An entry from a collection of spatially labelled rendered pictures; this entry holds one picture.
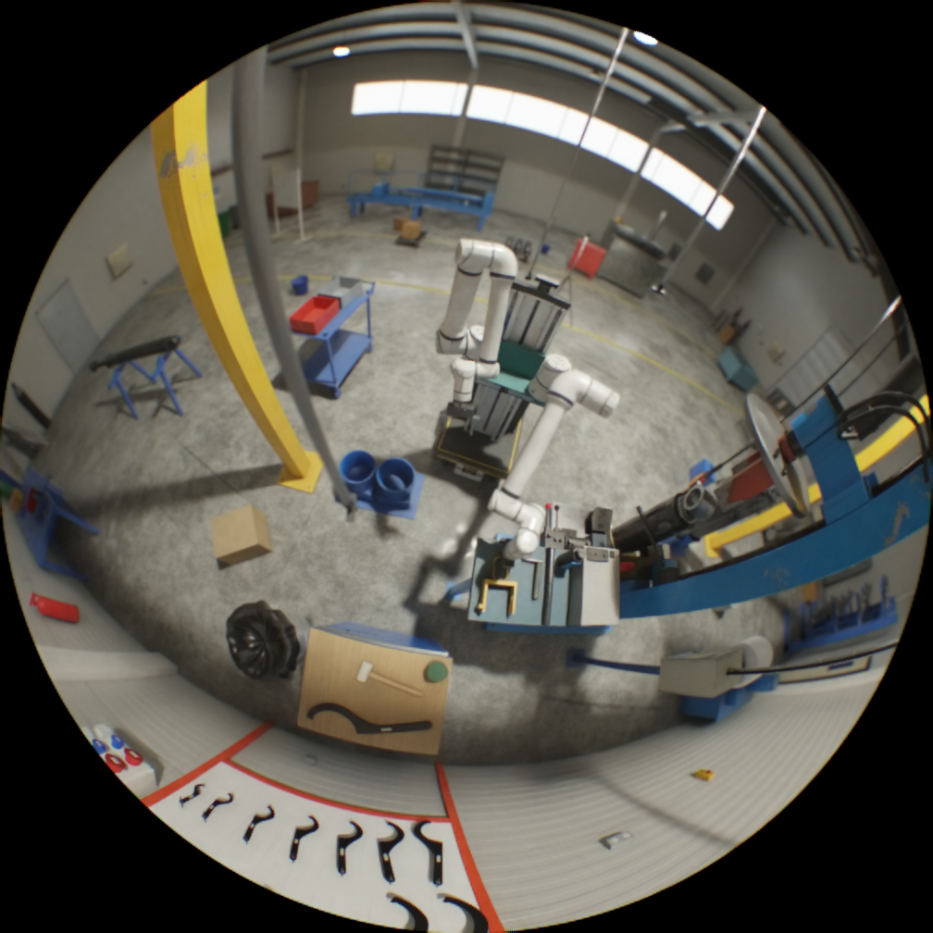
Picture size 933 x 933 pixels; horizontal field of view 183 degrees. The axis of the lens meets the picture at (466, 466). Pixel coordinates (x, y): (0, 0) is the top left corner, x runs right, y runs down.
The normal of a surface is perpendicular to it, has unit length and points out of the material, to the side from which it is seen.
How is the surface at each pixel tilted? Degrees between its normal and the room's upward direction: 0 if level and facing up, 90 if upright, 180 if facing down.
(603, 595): 0
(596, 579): 0
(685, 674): 90
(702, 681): 90
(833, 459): 90
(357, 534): 0
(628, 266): 90
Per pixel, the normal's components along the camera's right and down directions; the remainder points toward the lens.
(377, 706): 0.19, -0.46
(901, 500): -0.97, -0.21
